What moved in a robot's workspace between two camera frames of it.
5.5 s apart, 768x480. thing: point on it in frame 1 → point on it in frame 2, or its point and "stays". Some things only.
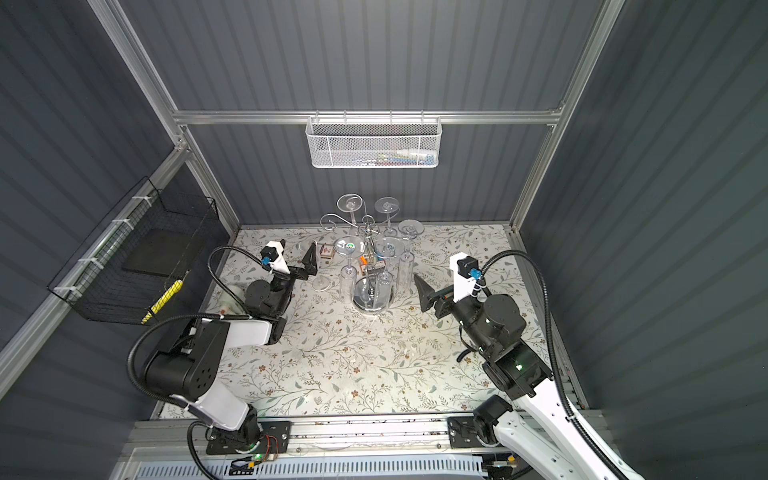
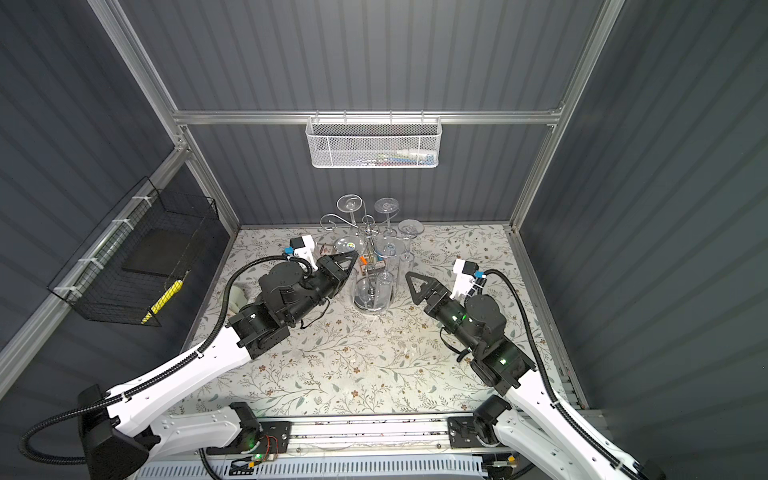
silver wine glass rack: [372, 294] stays
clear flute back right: [388, 205] stays
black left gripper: [303, 270] → [333, 273]
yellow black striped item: [176, 286] stays
